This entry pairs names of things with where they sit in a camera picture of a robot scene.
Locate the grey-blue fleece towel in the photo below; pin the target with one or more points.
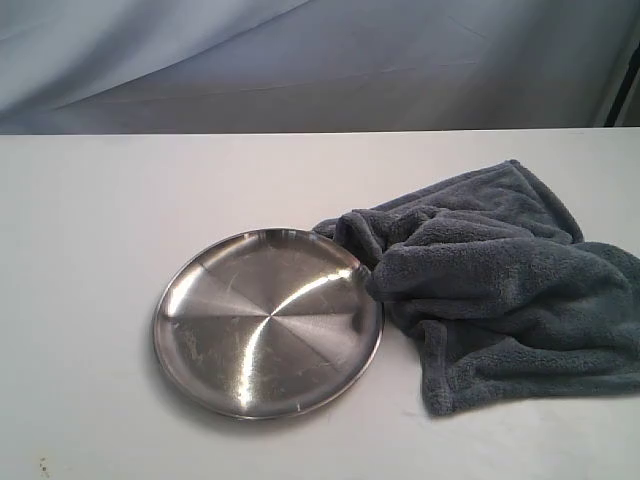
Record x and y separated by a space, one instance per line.
490 275

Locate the round stainless steel plate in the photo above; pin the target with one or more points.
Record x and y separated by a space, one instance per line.
267 324

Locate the white backdrop cloth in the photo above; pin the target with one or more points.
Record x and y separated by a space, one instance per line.
125 67

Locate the dark stand pole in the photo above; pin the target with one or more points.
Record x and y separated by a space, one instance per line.
625 93

